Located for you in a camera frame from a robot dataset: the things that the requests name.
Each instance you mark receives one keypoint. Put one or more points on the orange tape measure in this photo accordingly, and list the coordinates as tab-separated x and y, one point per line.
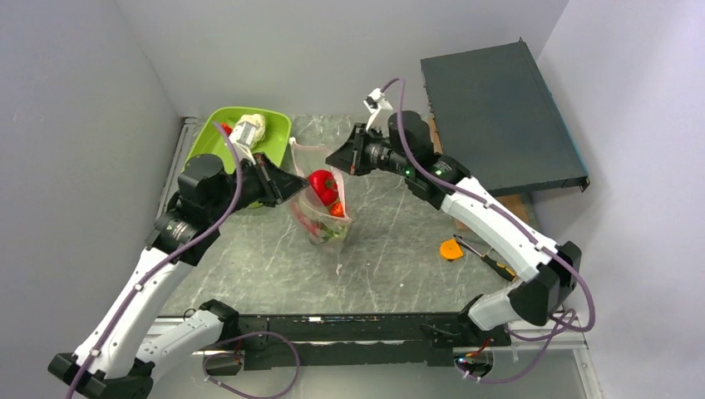
450	250

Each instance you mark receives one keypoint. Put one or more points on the dark green metal case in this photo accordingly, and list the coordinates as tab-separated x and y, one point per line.
496	115

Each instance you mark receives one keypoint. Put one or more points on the clear zip top bag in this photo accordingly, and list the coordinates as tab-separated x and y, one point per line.
320	228

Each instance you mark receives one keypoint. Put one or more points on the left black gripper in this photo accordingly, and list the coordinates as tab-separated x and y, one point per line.
276	184

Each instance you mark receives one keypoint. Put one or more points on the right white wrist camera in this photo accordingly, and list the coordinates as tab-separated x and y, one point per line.
379	108

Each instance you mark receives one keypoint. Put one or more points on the green plastic basket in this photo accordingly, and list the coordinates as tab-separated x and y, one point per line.
207	186

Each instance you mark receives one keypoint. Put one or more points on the yellow black screwdriver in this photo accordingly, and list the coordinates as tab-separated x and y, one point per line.
504	271

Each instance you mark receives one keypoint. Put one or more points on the white cauliflower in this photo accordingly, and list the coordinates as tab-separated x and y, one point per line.
249	130

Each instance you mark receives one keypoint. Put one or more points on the orange carrot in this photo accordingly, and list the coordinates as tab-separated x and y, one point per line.
337	209

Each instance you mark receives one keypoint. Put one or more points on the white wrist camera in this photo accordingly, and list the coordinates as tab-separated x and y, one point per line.
379	108
243	152

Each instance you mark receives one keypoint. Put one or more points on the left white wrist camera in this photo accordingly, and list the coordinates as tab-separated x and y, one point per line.
243	152

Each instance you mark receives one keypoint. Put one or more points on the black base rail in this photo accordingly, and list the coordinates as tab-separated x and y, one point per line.
435	339

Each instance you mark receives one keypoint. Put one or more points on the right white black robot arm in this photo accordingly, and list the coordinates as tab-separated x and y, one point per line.
546	273

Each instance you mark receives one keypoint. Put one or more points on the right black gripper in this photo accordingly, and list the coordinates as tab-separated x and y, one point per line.
350	157

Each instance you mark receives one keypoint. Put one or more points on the red tomato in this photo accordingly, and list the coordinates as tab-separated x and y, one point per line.
324	186

